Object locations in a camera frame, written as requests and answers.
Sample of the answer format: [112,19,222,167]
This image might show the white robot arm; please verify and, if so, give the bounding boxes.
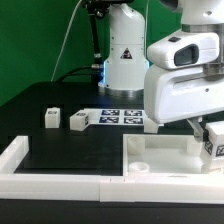
[99,0,224,141]

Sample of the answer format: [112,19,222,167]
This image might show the white marker sheet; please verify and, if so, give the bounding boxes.
[84,108,146,126]

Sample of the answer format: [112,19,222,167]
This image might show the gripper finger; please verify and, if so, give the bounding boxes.
[187,117,204,142]

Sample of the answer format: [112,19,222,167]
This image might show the white square tabletop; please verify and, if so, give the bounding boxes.
[123,134,224,176]

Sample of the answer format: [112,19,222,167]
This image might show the white U-shaped fence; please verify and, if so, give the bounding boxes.
[0,136,224,204]

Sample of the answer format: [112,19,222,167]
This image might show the white cable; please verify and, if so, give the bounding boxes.
[49,0,83,83]

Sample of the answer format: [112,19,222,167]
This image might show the black cable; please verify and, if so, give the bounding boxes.
[59,65,101,83]

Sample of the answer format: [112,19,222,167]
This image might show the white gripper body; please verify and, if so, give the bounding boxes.
[144,30,224,124]

